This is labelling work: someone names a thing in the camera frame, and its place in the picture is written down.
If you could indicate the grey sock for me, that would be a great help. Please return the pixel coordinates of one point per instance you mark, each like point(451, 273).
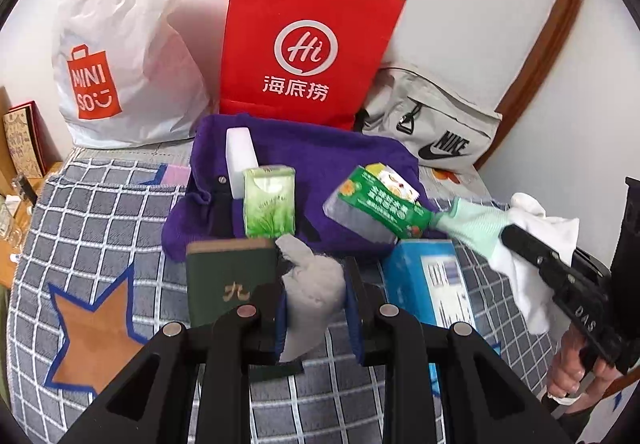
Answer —
point(315, 294)

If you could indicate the white sock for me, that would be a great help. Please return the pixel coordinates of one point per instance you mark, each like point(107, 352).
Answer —
point(530, 294)

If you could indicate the person's right hand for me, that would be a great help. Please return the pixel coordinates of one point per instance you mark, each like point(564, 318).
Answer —
point(565, 374)

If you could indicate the brown wooden door frame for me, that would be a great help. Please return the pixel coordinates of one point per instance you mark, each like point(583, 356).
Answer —
point(550, 49)

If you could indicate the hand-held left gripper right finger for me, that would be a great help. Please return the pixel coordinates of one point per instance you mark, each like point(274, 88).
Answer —
point(354, 319)

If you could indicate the grey waist bag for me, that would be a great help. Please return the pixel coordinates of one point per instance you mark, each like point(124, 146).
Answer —
point(450, 124)

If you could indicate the blue tissue pack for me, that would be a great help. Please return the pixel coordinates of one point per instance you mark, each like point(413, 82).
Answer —
point(415, 284)

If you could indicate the green cloth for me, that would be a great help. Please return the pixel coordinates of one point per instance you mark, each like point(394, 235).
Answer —
point(475, 229)

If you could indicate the red paper bag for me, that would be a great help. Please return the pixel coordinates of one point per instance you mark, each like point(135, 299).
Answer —
point(260, 24)

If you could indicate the green snack packet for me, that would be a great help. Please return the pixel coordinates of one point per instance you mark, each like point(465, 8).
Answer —
point(380, 209)

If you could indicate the patterned cardboard box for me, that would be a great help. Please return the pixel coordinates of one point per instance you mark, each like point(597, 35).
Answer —
point(22, 139)

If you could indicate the white printed bed sheet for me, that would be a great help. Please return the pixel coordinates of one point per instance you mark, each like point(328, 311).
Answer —
point(465, 184)

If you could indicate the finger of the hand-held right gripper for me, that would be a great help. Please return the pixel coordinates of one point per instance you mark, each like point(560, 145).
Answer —
point(530, 246)

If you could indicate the white plastic shopping bag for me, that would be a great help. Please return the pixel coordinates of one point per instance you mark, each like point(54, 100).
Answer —
point(130, 24)

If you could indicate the white sponge block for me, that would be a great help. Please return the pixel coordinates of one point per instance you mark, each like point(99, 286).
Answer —
point(240, 159)

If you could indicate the wooden bedside table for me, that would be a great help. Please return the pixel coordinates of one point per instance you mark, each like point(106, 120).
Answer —
point(10, 269)

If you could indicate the grey checked star blanket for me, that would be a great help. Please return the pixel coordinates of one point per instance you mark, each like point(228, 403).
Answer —
point(100, 234)

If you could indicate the purple towel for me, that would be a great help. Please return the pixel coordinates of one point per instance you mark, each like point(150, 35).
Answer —
point(320, 164)

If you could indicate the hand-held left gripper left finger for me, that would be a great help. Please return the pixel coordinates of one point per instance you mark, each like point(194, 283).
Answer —
point(280, 324)

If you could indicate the green tissue pack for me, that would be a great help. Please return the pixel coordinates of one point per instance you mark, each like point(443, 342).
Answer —
point(267, 204)

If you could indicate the dark green box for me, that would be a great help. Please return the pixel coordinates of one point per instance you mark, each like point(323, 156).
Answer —
point(225, 274)

